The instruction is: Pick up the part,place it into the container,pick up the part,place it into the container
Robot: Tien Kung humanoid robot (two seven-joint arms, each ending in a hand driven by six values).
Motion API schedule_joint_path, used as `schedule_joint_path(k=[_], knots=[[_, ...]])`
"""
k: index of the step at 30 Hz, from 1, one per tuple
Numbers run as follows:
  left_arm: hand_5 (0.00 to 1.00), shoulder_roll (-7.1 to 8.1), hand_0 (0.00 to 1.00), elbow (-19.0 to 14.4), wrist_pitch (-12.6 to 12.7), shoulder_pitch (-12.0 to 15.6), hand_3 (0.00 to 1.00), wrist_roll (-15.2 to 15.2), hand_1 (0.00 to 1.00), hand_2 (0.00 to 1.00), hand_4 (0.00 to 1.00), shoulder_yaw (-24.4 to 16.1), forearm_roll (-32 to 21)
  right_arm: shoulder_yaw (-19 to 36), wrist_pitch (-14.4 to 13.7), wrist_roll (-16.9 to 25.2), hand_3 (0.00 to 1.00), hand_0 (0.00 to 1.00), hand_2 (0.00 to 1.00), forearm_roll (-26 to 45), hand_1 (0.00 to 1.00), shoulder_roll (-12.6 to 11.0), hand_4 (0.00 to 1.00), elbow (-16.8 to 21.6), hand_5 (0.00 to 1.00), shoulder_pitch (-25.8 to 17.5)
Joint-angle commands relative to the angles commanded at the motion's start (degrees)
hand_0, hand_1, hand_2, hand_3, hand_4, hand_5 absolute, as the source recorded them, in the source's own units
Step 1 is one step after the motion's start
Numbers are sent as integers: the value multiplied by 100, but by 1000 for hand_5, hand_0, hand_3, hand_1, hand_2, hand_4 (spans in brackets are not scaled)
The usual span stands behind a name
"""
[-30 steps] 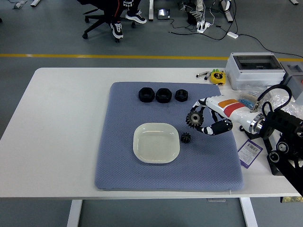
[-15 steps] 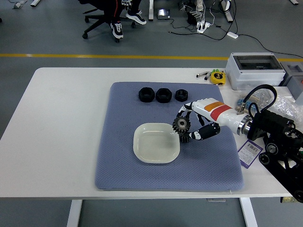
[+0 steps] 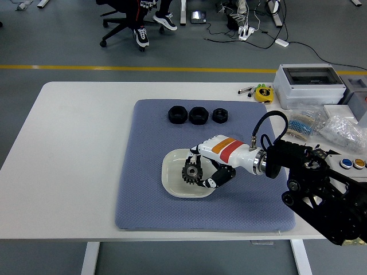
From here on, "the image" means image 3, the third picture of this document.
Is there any large black hex nut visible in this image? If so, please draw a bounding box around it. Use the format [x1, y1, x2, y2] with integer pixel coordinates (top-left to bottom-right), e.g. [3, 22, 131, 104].
[188, 106, 209, 125]
[167, 105, 189, 125]

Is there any small black hex nut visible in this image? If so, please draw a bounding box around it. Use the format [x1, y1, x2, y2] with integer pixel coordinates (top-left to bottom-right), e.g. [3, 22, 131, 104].
[212, 107, 229, 124]

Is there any blue-grey textured mat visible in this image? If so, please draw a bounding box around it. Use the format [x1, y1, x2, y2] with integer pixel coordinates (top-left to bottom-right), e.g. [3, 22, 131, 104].
[115, 99, 296, 231]

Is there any yellow tape measure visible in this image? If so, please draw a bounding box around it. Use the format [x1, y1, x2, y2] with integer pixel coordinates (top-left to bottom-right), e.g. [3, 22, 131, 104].
[254, 87, 274, 103]

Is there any grey electrical enclosure box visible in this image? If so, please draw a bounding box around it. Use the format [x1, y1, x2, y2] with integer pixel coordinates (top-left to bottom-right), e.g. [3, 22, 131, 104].
[272, 63, 347, 110]

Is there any black floor cable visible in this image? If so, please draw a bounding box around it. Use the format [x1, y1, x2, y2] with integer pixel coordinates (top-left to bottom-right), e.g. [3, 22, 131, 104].
[288, 41, 367, 71]

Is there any bag of blue resistors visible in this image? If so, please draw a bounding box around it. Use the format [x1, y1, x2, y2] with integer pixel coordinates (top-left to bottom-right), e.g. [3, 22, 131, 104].
[286, 106, 327, 141]

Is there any person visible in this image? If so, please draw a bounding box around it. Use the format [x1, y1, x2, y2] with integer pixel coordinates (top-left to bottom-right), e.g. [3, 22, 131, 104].
[130, 0, 178, 48]

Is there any black desk phone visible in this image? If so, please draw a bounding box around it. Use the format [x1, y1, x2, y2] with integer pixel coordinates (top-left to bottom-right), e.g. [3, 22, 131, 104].
[190, 10, 208, 24]

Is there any black office chair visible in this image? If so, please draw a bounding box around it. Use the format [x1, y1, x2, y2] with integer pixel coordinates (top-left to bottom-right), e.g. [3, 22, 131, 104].
[96, 0, 166, 52]

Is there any large black gear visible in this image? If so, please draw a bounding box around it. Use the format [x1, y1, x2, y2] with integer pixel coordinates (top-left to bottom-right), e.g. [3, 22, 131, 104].
[181, 162, 204, 186]

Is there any white square plate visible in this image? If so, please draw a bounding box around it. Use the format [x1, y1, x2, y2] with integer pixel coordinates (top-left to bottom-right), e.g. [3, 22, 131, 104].
[161, 148, 220, 199]

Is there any white table leg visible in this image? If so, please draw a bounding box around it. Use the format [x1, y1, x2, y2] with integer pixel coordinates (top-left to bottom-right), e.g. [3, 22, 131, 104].
[290, 239, 313, 275]
[81, 242, 100, 275]

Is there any white desk leg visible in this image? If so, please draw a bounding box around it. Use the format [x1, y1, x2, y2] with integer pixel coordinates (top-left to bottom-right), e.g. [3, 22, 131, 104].
[179, 0, 187, 26]
[266, 0, 283, 28]

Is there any white power strip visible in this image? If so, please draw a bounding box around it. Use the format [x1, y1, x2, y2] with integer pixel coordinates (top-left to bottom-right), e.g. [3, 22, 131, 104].
[238, 25, 255, 41]

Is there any white flat box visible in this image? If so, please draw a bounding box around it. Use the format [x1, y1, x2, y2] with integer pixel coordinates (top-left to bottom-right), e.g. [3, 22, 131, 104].
[323, 104, 359, 124]

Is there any bag of clear small parts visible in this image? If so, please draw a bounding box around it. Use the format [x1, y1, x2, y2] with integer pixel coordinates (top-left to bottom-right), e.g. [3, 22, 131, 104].
[319, 115, 367, 155]

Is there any push-button control box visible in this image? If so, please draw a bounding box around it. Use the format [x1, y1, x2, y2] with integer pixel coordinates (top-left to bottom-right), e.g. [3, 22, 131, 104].
[326, 154, 367, 180]

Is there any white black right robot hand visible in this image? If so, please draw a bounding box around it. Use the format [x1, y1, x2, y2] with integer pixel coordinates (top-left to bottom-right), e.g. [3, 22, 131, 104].
[186, 134, 260, 190]

